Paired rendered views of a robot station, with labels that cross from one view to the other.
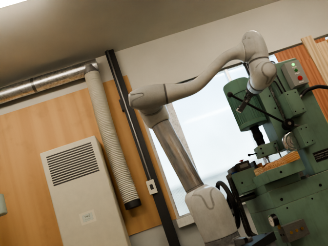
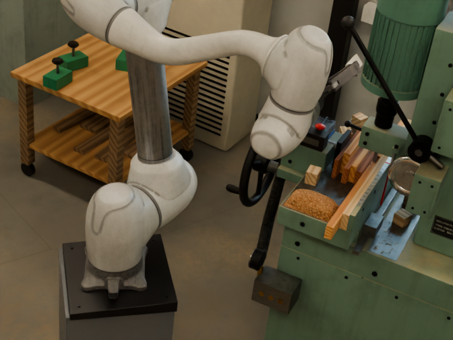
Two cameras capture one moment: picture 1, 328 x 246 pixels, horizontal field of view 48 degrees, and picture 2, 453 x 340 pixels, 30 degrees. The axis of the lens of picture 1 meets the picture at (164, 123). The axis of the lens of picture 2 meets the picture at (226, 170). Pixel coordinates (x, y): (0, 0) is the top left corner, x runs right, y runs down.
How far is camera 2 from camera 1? 1.98 m
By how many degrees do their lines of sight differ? 59
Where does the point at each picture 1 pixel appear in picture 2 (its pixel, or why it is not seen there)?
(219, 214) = (102, 246)
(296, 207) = (313, 268)
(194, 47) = not seen: outside the picture
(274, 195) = (290, 232)
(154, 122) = not seen: hidden behind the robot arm
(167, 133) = (134, 61)
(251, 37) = (288, 57)
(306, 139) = (414, 203)
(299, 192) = (333, 256)
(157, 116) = not seen: hidden behind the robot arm
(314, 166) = (419, 233)
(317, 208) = (343, 291)
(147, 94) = (78, 18)
